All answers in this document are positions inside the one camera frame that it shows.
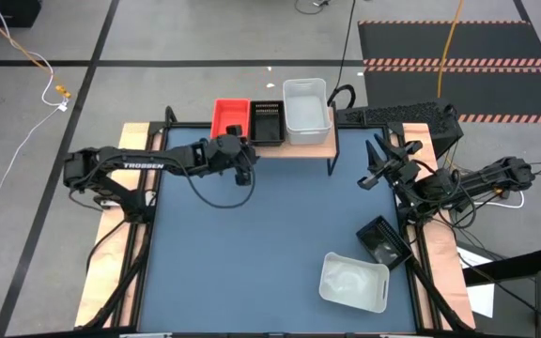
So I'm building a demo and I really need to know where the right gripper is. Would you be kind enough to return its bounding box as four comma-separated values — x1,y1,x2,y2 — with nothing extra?
357,134,425,190

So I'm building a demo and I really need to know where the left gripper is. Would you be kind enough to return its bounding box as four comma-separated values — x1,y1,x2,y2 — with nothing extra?
225,124,259,187

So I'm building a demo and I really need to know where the black plastic basket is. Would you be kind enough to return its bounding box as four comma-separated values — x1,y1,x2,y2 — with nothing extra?
249,100,286,146
355,214,413,271

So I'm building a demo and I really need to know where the orange plastic basket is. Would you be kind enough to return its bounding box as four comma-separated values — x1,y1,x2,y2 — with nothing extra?
209,98,252,141

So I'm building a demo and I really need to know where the black perforated computer tower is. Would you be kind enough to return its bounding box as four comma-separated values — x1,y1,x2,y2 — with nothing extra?
335,98,465,159

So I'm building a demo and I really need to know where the black striped floor mat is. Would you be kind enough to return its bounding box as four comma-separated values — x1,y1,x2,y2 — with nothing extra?
357,20,541,126

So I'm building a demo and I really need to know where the black beam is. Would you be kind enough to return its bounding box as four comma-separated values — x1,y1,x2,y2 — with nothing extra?
461,246,541,287

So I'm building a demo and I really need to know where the white paper sheet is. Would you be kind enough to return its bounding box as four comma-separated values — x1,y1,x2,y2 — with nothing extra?
456,246,496,319

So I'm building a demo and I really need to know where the black box on floor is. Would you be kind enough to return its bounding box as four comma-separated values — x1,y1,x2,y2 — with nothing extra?
0,0,42,28

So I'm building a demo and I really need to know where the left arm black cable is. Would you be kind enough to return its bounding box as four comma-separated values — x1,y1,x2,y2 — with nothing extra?
181,157,258,210

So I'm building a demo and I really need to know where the wooden shelf with black frame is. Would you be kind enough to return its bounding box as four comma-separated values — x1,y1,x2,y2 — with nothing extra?
215,100,346,178

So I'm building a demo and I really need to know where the thick black coiled cable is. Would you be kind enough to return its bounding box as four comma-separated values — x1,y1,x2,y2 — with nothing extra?
326,0,359,110

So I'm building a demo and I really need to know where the yellow hanging cable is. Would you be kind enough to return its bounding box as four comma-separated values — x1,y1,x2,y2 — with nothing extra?
437,0,465,100

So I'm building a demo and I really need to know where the short white cable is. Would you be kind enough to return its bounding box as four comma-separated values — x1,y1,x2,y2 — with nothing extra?
479,190,526,210

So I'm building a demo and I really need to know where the thin black floor cable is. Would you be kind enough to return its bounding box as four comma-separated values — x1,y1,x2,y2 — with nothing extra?
293,0,332,15

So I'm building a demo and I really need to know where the black base cable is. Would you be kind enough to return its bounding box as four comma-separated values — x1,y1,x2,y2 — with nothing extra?
85,218,129,276

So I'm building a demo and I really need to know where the white floor cable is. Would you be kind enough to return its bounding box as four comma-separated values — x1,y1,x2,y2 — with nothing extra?
0,0,70,212

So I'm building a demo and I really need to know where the orange cable with yellow plug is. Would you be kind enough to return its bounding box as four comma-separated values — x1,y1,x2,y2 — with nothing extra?
0,0,72,100

